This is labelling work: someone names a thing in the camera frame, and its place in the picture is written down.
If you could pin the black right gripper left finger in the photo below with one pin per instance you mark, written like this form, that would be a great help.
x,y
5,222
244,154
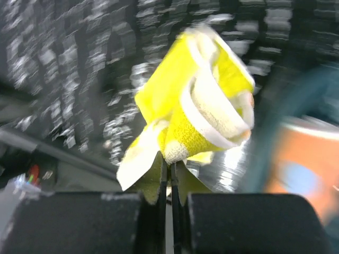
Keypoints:
x,y
84,222

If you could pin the yellow patterned towel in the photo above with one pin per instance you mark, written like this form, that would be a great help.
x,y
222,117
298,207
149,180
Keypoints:
x,y
198,100

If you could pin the blue translucent plastic tray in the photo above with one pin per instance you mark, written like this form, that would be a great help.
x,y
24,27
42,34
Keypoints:
x,y
314,93

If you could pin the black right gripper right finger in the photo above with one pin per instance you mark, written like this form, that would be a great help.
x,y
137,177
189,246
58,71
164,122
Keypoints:
x,y
205,222

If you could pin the orange polka dot towel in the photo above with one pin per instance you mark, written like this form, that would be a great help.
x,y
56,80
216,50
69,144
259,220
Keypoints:
x,y
305,163

